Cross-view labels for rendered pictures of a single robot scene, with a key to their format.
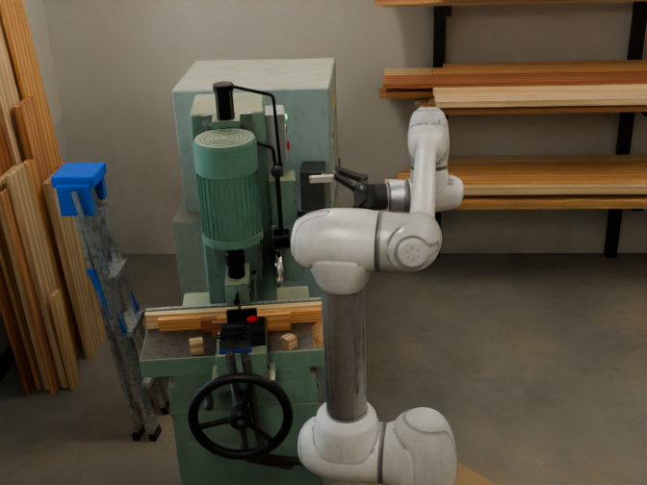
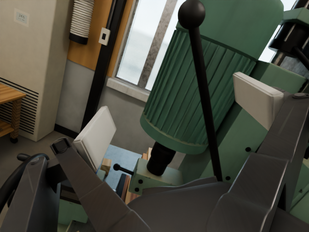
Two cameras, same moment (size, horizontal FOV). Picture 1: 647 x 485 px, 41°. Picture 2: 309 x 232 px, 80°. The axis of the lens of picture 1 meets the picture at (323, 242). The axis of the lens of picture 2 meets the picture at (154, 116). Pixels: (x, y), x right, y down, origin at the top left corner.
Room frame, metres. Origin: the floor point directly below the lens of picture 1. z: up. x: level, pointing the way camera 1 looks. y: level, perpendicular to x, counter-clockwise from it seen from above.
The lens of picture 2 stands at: (2.17, -0.15, 1.39)
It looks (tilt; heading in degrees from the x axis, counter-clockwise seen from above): 23 degrees down; 85
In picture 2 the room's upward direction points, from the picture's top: 23 degrees clockwise
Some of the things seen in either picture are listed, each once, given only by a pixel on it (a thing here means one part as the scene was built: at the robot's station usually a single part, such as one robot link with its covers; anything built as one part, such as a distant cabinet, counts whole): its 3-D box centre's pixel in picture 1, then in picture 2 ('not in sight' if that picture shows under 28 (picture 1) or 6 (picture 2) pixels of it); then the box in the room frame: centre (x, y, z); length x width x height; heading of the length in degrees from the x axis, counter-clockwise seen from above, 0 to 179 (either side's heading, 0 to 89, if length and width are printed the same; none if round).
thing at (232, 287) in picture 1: (239, 285); (155, 183); (2.28, 0.26, 1.03); 0.14 x 0.07 x 0.09; 3
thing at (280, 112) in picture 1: (275, 134); not in sight; (2.59, 0.14, 1.40); 0.10 x 0.06 x 0.16; 3
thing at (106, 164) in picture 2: (196, 345); (105, 166); (2.12, 0.38, 0.92); 0.04 x 0.03 x 0.04; 100
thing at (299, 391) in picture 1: (245, 343); not in sight; (2.38, 0.27, 0.76); 0.57 x 0.45 x 0.09; 3
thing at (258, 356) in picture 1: (243, 355); (73, 191); (2.07, 0.24, 0.91); 0.15 x 0.14 x 0.09; 93
